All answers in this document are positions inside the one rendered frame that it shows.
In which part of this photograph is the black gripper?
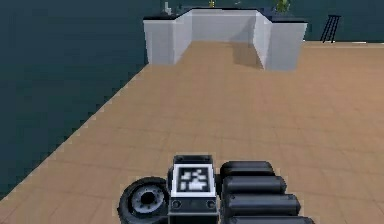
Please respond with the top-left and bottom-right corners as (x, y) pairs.
(117, 176), (170, 224)

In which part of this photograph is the black stool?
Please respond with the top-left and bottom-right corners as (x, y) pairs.
(320, 14), (342, 44)

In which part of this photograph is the white kitchen counter dark top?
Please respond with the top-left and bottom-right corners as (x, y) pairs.
(142, 7), (309, 72)

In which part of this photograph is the grey tap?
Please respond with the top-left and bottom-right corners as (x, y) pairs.
(161, 1), (173, 16)

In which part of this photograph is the green house plant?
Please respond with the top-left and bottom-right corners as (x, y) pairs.
(273, 0), (291, 15)

